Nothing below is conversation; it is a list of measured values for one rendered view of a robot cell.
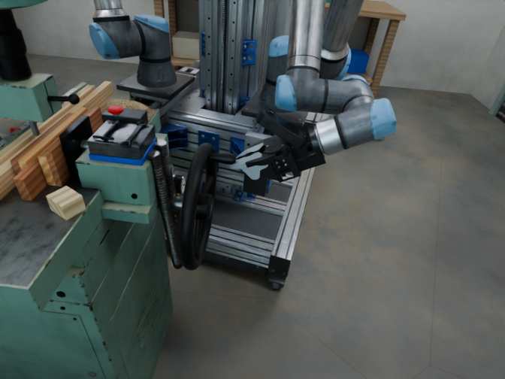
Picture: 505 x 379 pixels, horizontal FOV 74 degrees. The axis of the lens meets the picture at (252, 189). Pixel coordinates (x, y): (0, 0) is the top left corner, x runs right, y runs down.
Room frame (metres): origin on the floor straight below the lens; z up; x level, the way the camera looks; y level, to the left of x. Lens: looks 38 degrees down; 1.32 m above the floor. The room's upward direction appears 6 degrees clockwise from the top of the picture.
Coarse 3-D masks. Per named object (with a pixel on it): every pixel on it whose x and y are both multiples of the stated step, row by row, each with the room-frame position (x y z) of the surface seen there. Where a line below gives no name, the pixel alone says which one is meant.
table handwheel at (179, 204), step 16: (208, 144) 0.63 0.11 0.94; (192, 160) 0.56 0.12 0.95; (208, 160) 0.68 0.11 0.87; (192, 176) 0.52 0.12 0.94; (208, 176) 0.69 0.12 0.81; (192, 192) 0.49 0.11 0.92; (208, 192) 0.63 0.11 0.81; (176, 208) 0.56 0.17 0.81; (192, 208) 0.47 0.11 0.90; (208, 208) 0.56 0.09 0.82; (192, 224) 0.46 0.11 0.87; (208, 224) 0.63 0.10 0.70; (192, 240) 0.45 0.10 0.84; (192, 256) 0.44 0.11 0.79
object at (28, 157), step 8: (80, 112) 0.69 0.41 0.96; (72, 120) 0.65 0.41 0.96; (56, 128) 0.61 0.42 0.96; (64, 128) 0.62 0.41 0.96; (48, 136) 0.58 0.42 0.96; (56, 136) 0.59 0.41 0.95; (40, 144) 0.54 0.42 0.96; (48, 144) 0.55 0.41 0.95; (32, 152) 0.51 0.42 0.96; (40, 152) 0.53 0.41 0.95; (24, 160) 0.49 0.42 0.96; (32, 160) 0.50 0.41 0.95
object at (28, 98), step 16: (0, 80) 0.57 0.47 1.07; (16, 80) 0.57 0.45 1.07; (32, 80) 0.58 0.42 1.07; (48, 80) 0.60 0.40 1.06; (0, 96) 0.55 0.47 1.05; (16, 96) 0.55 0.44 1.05; (32, 96) 0.55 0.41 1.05; (0, 112) 0.55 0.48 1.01; (16, 112) 0.55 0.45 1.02; (32, 112) 0.55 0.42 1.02; (48, 112) 0.57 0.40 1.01
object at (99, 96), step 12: (108, 84) 0.91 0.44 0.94; (96, 96) 0.83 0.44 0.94; (108, 96) 0.89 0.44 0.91; (72, 108) 0.74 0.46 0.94; (12, 156) 0.52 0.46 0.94; (0, 168) 0.48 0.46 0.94; (12, 168) 0.49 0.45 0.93; (0, 180) 0.45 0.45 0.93; (12, 180) 0.48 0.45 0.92; (0, 192) 0.44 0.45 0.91
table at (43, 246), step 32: (160, 128) 0.86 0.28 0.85; (96, 192) 0.49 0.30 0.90; (0, 224) 0.38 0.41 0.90; (32, 224) 0.39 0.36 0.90; (64, 224) 0.39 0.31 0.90; (96, 224) 0.45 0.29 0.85; (0, 256) 0.31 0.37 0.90; (32, 256) 0.32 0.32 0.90; (64, 256) 0.35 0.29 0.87; (0, 288) 0.27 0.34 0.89; (32, 288) 0.27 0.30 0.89
